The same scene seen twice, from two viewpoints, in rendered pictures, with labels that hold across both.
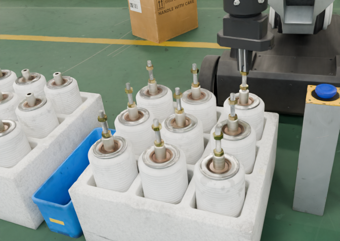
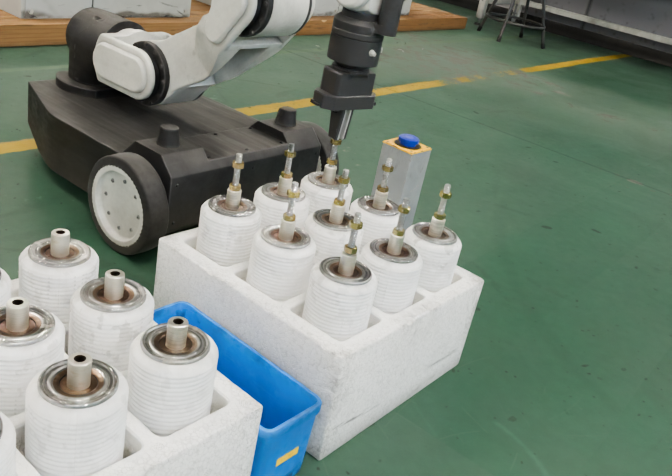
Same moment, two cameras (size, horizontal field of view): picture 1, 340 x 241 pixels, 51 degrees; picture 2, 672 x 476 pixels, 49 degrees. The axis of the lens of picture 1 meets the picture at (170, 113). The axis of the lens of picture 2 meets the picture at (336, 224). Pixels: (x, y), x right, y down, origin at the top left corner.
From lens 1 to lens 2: 114 cm
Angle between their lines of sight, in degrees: 69
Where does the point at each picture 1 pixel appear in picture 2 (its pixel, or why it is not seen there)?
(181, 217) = (445, 303)
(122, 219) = (389, 358)
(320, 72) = (270, 143)
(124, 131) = (307, 256)
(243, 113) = (348, 192)
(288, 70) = (240, 149)
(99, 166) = (369, 294)
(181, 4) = not seen: outside the picture
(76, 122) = not seen: hidden behind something
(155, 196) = (408, 301)
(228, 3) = (361, 55)
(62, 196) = not seen: hidden behind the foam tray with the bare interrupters
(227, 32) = (343, 91)
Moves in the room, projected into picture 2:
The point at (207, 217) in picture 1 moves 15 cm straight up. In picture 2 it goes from (455, 290) to (479, 207)
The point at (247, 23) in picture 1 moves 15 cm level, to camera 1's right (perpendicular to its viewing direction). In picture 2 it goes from (367, 76) to (385, 62)
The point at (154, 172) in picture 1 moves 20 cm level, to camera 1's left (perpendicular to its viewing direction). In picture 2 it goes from (417, 265) to (392, 331)
